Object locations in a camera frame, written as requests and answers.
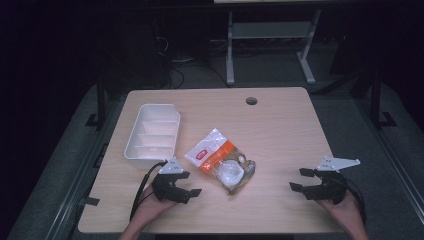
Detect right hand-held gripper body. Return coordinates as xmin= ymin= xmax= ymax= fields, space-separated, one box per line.
xmin=301 ymin=156 xmax=362 ymax=205

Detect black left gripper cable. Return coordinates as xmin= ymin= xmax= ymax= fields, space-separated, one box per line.
xmin=129 ymin=161 xmax=168 ymax=222

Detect person's left hand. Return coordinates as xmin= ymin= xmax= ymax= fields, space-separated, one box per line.
xmin=132 ymin=184 xmax=178 ymax=228

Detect white metal desk frame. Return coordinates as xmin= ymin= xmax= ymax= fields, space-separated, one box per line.
xmin=225 ymin=9 xmax=323 ymax=86

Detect person's right hand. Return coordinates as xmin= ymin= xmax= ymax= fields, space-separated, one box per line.
xmin=316 ymin=191 xmax=365 ymax=232

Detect clear orange-labelled snack bag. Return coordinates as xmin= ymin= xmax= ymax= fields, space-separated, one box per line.
xmin=184 ymin=127 xmax=257 ymax=196

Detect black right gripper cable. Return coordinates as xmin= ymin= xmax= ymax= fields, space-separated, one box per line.
xmin=345 ymin=178 xmax=367 ymax=225

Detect white divided plastic container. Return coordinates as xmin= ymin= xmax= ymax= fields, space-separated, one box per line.
xmin=123 ymin=103 xmax=182 ymax=170

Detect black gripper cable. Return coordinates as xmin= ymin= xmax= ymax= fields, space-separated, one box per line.
xmin=345 ymin=178 xmax=367 ymax=225
xmin=129 ymin=161 xmax=168 ymax=222

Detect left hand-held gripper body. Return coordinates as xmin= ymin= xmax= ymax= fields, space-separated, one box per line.
xmin=151 ymin=157 xmax=188 ymax=204

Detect black metal stand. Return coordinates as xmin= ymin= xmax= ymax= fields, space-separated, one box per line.
xmin=369 ymin=69 xmax=398 ymax=131
xmin=84 ymin=75 xmax=108 ymax=131

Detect black floor cables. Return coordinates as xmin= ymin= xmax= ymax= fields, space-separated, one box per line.
xmin=156 ymin=36 xmax=231 ymax=90

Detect black table edge clip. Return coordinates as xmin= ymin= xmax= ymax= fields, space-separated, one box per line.
xmin=79 ymin=196 xmax=101 ymax=207

